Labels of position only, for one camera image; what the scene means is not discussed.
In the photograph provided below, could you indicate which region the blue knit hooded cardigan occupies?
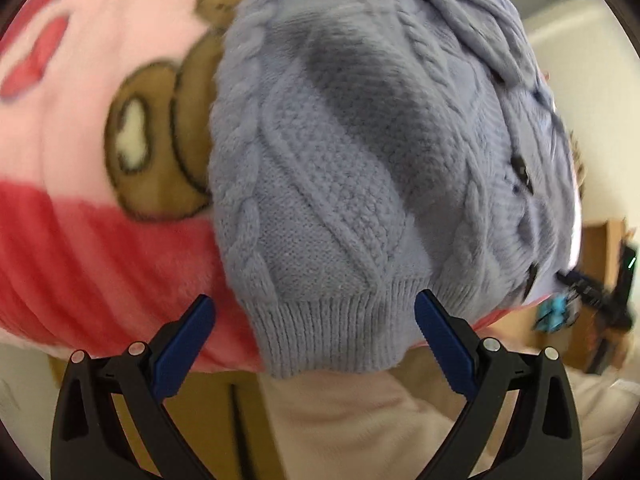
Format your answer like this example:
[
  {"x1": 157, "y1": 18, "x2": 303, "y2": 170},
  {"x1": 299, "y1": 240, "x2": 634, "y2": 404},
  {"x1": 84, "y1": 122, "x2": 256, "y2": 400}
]
[{"x1": 207, "y1": 0, "x2": 586, "y2": 378}]

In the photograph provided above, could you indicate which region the blue backpack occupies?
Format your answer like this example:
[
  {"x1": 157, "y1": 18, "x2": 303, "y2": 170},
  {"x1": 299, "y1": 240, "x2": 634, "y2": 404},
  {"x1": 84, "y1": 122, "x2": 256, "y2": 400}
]
[{"x1": 536, "y1": 294, "x2": 573, "y2": 333}]

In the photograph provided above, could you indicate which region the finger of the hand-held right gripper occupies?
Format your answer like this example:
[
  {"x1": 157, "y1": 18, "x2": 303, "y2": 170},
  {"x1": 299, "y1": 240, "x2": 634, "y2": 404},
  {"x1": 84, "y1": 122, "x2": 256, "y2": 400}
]
[{"x1": 556, "y1": 269, "x2": 608, "y2": 311}]

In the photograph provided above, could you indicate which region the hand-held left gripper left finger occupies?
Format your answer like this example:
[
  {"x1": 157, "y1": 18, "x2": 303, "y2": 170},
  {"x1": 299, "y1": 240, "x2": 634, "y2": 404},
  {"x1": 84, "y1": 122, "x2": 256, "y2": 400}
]
[{"x1": 50, "y1": 295, "x2": 218, "y2": 480}]

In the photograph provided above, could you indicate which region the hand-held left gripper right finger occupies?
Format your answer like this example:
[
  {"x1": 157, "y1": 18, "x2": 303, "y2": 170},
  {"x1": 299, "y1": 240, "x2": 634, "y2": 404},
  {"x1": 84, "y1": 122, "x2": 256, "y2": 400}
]
[{"x1": 415, "y1": 289, "x2": 583, "y2": 480}]

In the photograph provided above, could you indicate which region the pink printed blanket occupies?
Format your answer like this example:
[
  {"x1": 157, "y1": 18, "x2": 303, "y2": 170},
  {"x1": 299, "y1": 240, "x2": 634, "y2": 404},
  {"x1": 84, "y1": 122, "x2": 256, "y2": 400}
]
[{"x1": 0, "y1": 0, "x2": 526, "y2": 373}]

